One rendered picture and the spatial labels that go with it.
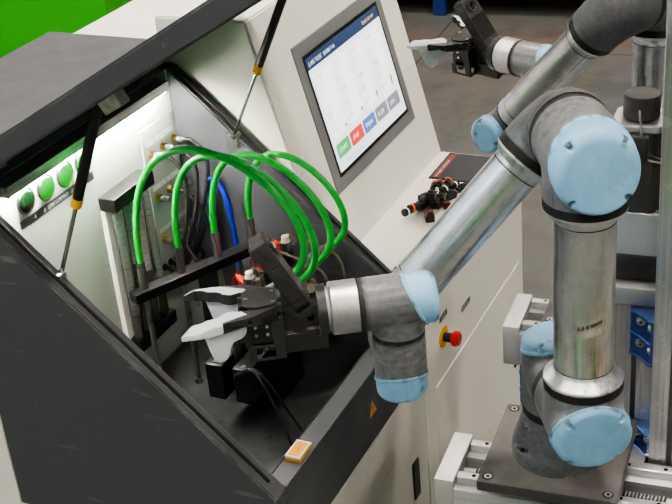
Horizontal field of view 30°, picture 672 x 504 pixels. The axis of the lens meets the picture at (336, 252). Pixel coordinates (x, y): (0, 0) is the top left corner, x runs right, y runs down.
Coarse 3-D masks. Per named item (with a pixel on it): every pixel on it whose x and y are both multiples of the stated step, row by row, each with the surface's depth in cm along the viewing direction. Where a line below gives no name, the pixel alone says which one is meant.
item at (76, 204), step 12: (96, 108) 192; (96, 120) 194; (96, 132) 196; (84, 144) 197; (84, 156) 199; (84, 168) 200; (84, 180) 202; (84, 192) 204; (72, 204) 205; (72, 216) 207; (72, 228) 209; (60, 276) 215
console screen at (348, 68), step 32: (320, 32) 281; (352, 32) 294; (384, 32) 308; (320, 64) 280; (352, 64) 293; (384, 64) 307; (320, 96) 279; (352, 96) 291; (384, 96) 305; (320, 128) 278; (352, 128) 290; (384, 128) 304; (352, 160) 289
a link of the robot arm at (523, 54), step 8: (520, 40) 254; (512, 48) 253; (520, 48) 252; (528, 48) 251; (536, 48) 250; (544, 48) 249; (512, 56) 253; (520, 56) 252; (528, 56) 250; (536, 56) 249; (512, 64) 253; (520, 64) 252; (528, 64) 250; (512, 72) 255; (520, 72) 253
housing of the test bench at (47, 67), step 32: (160, 0) 303; (96, 32) 284; (128, 32) 282; (0, 64) 260; (32, 64) 258; (64, 64) 257; (96, 64) 255; (0, 96) 243; (32, 96) 241; (0, 128) 227; (0, 448) 240; (0, 480) 244
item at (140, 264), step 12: (156, 156) 235; (168, 156) 234; (216, 156) 229; (228, 156) 229; (144, 168) 238; (240, 168) 228; (144, 180) 239; (264, 180) 228; (276, 192) 228; (288, 204) 228; (132, 216) 245; (288, 216) 229; (300, 228) 229; (300, 240) 230; (300, 252) 231; (144, 264) 250; (300, 264) 232
